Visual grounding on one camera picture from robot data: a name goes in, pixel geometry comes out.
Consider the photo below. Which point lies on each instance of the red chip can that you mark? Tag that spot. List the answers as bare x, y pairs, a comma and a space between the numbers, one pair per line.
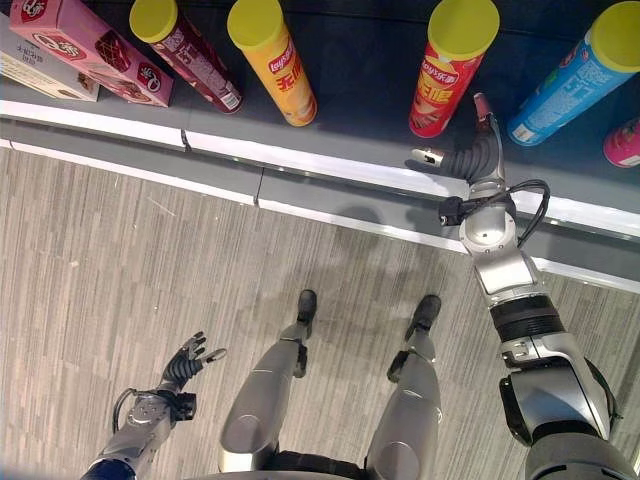
445, 75

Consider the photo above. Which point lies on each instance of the pink snack box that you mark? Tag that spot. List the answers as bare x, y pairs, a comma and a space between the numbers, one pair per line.
95, 50

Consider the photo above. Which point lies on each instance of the white snack box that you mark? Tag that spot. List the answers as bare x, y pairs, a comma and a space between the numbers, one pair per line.
40, 75

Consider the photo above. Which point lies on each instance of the yellow chip can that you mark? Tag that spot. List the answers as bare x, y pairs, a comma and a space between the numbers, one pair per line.
280, 65

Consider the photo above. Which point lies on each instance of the grey shelf board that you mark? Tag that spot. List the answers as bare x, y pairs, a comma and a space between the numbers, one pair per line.
320, 145

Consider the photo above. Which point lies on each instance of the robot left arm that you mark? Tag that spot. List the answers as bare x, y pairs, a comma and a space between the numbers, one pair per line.
140, 425

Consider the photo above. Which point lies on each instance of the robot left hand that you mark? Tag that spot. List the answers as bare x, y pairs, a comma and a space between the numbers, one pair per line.
181, 365

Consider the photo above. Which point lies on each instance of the blue chip can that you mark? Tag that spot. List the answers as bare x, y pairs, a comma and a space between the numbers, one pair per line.
575, 80

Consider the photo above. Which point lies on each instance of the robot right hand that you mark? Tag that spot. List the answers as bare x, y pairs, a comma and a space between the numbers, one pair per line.
475, 159

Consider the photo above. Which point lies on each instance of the pink chip can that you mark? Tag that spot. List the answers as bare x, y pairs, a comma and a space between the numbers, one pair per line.
624, 145

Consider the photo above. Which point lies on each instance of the maroon chip can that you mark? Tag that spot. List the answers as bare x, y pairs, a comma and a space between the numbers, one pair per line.
192, 55

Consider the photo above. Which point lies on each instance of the robot right leg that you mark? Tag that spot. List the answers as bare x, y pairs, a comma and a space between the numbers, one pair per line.
410, 400

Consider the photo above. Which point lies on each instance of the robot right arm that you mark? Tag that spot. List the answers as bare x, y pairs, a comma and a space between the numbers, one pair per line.
530, 325

